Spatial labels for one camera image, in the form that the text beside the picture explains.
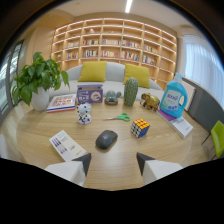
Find golden elephant figurine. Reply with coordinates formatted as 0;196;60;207
139;92;161;112

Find small green cactus figurine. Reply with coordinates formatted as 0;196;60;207
104;89;123;106

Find pack of pens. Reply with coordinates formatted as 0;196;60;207
48;129;88;163

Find colourful puzzle cube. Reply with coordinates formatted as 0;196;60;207
130;118;151;139

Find dark grey computer mouse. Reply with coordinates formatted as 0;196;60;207
95;129;119;151

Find white and purple book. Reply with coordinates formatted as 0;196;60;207
156;109;194;140

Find green chair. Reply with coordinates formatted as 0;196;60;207
201;120;224;159

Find colourful picture book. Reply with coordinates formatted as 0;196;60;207
46;93;78;114

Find blue detergent bottle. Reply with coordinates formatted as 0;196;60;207
159;73;189;119

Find white plant pot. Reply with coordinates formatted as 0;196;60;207
30;86;51;112

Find purple box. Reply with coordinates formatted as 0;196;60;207
76;83;104;105

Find tall green cactus ornament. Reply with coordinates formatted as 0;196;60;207
123;77;139;108

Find yellow cushion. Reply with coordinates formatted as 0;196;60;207
122;63;151;89
77;60;108;83

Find green potted plant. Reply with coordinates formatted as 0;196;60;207
10;51;70;107

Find grey sofa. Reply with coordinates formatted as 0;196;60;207
48;61;165;102

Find wooden bookshelf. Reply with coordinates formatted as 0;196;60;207
50;17;178;91

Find ceiling strip light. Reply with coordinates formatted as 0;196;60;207
124;0;134;14

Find green handled scissors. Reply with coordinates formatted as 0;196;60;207
103;112;131;123

